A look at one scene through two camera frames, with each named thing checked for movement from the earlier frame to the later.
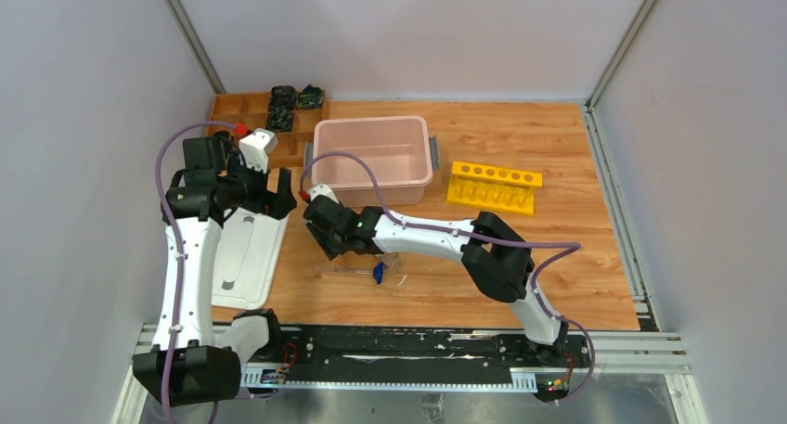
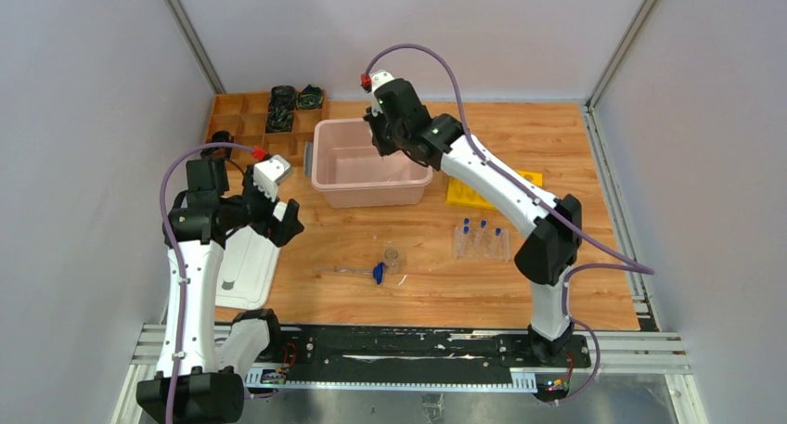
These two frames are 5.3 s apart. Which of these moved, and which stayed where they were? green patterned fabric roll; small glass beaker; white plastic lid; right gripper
Moved: right gripper
Stayed: green patterned fabric roll; small glass beaker; white plastic lid
